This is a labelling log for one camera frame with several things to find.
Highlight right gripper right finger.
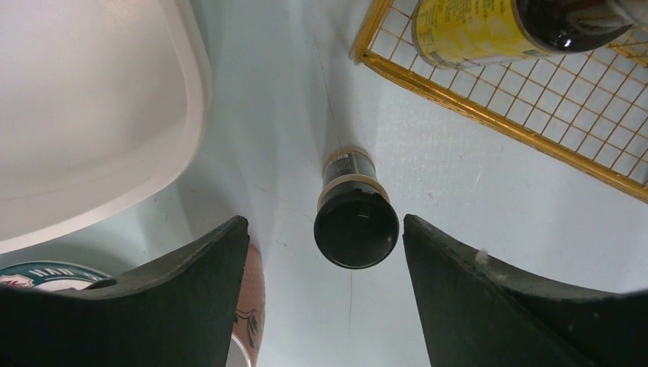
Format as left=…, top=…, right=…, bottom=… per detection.
left=403, top=215, right=647, bottom=366

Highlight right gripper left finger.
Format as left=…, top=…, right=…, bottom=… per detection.
left=1, top=216, right=249, bottom=366

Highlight small bottle tan cap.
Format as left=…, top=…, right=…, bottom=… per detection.
left=411, top=0, right=647, bottom=70

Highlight orange ceramic mug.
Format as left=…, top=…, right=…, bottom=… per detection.
left=225, top=245, right=266, bottom=367

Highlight green rimmed patterned plate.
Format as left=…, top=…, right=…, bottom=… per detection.
left=1, top=261, right=112, bottom=292

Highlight dark brown small bottle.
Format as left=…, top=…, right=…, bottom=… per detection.
left=313, top=146, right=400, bottom=270

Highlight white rectangular tub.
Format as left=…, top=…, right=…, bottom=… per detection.
left=1, top=1, right=212, bottom=252

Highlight yellow wire basket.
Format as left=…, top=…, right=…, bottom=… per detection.
left=349, top=1, right=647, bottom=201

